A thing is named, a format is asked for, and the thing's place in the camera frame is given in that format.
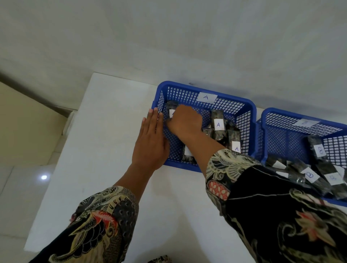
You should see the person's right hand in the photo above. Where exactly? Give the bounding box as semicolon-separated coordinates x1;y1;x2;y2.
166;104;204;139

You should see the person's left hand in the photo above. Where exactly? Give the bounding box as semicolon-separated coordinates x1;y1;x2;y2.
132;107;171;172

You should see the blue plastic mesh basket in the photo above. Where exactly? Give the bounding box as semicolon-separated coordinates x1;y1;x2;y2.
255;107;347;208
151;81;257;173

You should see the person's left forearm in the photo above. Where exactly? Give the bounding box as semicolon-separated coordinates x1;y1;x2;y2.
113;162;162;203

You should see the person's right forearm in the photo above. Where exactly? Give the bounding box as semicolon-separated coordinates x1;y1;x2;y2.
187;133;226;177

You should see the white paper basket label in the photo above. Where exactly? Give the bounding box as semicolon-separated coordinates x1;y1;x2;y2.
196;92;218;104
293;118;320;128

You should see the black patterned batik shirt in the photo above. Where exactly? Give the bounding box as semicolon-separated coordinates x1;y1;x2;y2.
28;148;347;263

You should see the pile of black labelled packets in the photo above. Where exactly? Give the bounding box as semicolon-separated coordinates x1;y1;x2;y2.
265;135;347;200

